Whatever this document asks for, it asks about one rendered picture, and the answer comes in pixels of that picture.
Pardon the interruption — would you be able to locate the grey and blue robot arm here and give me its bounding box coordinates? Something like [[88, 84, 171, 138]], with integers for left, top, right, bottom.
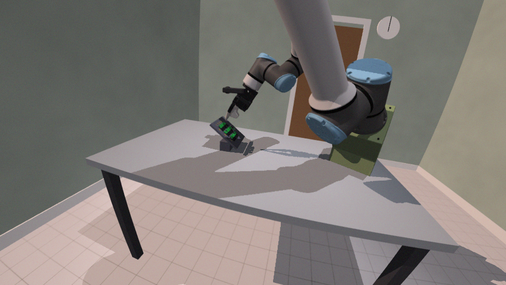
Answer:
[[243, 0, 392, 145]]

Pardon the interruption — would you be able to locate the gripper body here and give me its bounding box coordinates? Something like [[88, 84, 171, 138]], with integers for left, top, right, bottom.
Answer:
[[234, 83, 257, 112]]

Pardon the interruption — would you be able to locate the dark grey switch panel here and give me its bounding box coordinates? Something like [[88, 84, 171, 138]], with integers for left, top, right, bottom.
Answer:
[[210, 116, 245, 152]]

